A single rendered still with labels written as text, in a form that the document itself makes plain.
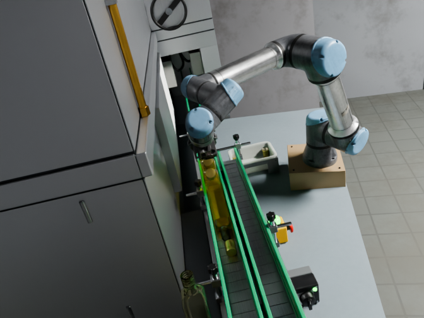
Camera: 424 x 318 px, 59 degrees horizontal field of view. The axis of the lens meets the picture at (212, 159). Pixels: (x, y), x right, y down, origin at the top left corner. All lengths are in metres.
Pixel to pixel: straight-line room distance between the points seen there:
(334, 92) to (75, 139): 0.88
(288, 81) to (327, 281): 2.89
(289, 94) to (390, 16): 1.29
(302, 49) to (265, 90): 2.73
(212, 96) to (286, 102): 3.00
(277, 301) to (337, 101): 0.70
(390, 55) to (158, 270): 3.91
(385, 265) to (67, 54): 2.09
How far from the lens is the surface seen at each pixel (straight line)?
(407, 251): 2.54
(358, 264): 1.37
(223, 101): 1.02
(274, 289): 1.13
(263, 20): 3.90
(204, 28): 2.38
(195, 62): 2.52
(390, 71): 4.60
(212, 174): 1.27
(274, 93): 3.99
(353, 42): 4.42
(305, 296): 1.19
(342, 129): 1.49
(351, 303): 1.27
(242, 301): 1.11
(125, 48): 0.96
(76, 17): 0.74
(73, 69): 0.76
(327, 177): 1.68
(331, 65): 1.25
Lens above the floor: 1.73
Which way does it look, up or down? 28 degrees down
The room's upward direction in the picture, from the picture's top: 12 degrees counter-clockwise
